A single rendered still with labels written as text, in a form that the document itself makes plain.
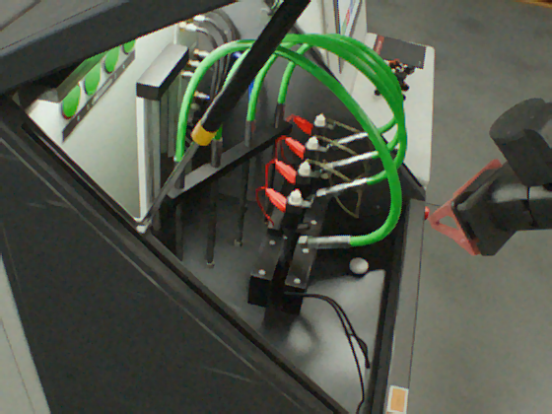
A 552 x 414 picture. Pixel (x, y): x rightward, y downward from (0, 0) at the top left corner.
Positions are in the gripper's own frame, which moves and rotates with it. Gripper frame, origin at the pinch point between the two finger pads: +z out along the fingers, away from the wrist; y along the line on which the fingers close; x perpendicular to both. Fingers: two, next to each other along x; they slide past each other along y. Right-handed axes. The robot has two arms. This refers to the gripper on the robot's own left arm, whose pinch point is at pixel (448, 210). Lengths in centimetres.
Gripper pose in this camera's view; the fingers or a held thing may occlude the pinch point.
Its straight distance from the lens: 72.8
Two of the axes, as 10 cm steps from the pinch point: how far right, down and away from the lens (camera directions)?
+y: -7.3, 5.6, -3.9
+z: -4.3, 0.7, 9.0
